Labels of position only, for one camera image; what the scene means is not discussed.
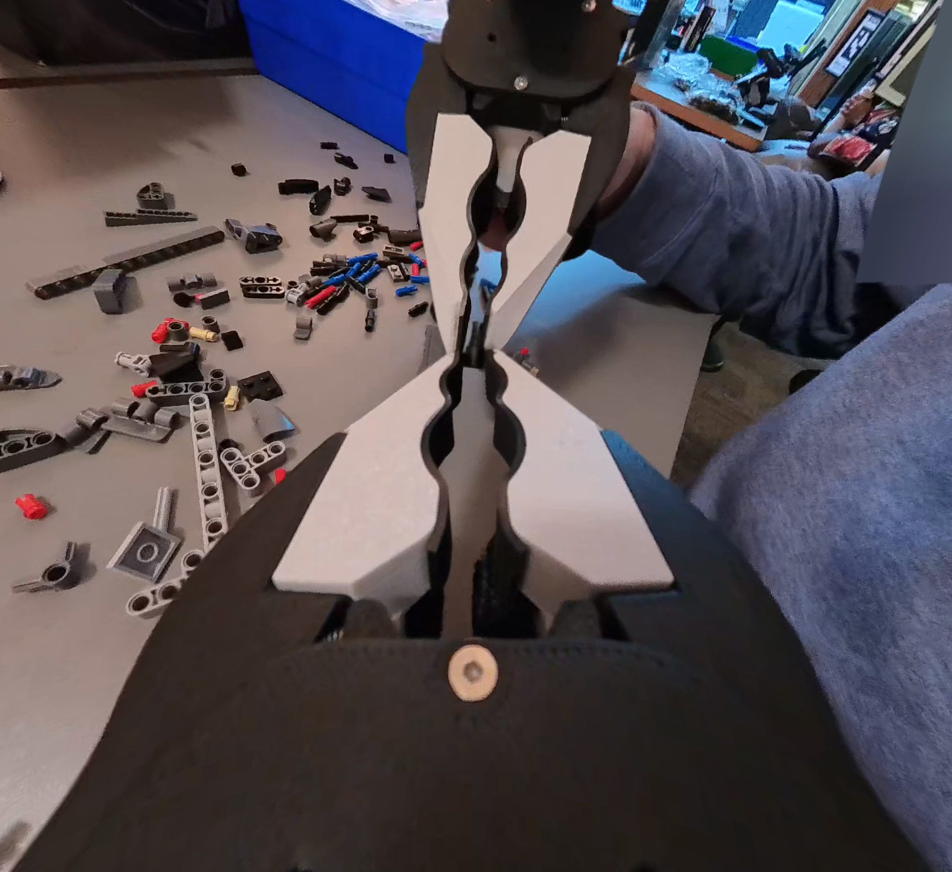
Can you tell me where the dark grey lego hinge plate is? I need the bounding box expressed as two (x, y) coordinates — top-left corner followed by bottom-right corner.
(63, 396), (183, 453)

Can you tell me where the grey square lego plate bar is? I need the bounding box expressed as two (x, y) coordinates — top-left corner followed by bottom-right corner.
(106, 487), (184, 584)

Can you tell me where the grey curved lego slope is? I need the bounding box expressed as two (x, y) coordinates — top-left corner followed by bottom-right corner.
(249, 400), (297, 444)

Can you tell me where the dark grey lego wedge panel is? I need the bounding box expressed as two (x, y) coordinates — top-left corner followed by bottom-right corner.
(93, 268), (138, 315)

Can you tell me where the dark grey cross-hole lego beam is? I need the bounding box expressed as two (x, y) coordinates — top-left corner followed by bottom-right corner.
(0, 427), (71, 475)

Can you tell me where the dark grey lego hinge piece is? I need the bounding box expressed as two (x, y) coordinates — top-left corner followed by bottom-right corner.
(167, 271), (232, 309)

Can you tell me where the blue plastic bin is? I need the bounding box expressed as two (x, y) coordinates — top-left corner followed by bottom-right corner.
(223, 0), (447, 155)

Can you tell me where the dark grey ribbed lego piece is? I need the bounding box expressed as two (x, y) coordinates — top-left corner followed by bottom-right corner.
(104, 209), (199, 228)

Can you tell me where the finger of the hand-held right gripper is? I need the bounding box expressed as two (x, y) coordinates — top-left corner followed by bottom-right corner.
(483, 130), (596, 352)
(416, 112), (497, 357)

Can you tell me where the light grey T-shaped lego beam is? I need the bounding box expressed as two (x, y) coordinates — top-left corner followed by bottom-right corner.
(219, 441), (289, 494)

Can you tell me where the dark grey lego connector block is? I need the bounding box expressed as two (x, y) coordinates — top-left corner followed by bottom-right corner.
(225, 218), (284, 254)

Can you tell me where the green box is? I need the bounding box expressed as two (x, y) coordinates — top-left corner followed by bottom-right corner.
(699, 35), (760, 79)

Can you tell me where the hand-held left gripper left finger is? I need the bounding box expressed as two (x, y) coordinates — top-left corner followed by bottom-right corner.
(271, 351), (466, 639)

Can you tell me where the framed marker poster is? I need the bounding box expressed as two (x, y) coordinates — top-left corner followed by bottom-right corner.
(824, 9), (888, 79)

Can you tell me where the shiny grey curved lego piece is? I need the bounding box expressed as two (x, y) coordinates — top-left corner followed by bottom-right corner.
(0, 364), (64, 392)

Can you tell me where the tall black carton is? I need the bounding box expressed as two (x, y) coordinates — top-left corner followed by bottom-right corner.
(621, 0), (711, 70)

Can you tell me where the person's right hand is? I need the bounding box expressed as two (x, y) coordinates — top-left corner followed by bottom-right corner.
(591, 102), (660, 222)

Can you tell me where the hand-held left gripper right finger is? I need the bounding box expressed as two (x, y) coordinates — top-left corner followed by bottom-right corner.
(487, 350), (675, 639)

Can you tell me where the wooden support post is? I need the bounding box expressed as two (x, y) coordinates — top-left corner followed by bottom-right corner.
(799, 0), (952, 107)

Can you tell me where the dark grey lego pin connector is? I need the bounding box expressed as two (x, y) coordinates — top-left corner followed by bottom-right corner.
(11, 541), (79, 595)

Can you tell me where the person's blue clothed torso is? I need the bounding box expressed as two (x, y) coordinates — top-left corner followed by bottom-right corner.
(688, 285), (952, 872)

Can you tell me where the long dark grey lego plate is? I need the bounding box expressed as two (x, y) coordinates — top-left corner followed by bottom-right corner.
(26, 227), (226, 300)

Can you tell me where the person's right forearm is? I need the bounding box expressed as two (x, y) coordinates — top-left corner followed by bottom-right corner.
(595, 102), (886, 360)

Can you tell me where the wooden office desk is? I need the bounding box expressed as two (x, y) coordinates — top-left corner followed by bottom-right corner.
(631, 54), (767, 152)

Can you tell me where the light grey L-shaped lego beam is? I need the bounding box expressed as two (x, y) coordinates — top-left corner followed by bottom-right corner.
(125, 548), (205, 619)

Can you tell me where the pile of small lego pins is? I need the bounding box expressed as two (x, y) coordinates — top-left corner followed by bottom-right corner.
(286, 243), (432, 334)

